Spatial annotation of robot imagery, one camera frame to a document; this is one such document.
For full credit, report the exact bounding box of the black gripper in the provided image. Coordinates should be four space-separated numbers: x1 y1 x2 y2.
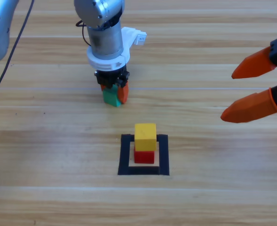
95 65 131 104

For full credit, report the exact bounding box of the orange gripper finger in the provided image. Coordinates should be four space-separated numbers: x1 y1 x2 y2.
220 84 277 124
231 29 277 80

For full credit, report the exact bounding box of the green wooden cube block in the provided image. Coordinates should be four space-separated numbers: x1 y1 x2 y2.
102 84 124 108

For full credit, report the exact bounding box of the yellow wooden cube block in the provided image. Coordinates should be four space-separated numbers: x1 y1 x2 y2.
134 123 157 151

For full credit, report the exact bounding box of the red wooden cube block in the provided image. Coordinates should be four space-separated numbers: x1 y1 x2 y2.
134 147 156 164

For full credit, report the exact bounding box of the black tape square outline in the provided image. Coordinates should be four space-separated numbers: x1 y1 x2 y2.
117 134 170 177

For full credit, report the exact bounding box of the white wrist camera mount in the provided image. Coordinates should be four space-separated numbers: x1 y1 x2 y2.
86 26 148 71

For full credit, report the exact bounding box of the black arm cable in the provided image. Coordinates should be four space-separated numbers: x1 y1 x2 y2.
76 20 93 47

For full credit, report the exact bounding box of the long black cable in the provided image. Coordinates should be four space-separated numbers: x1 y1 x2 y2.
0 0 35 171

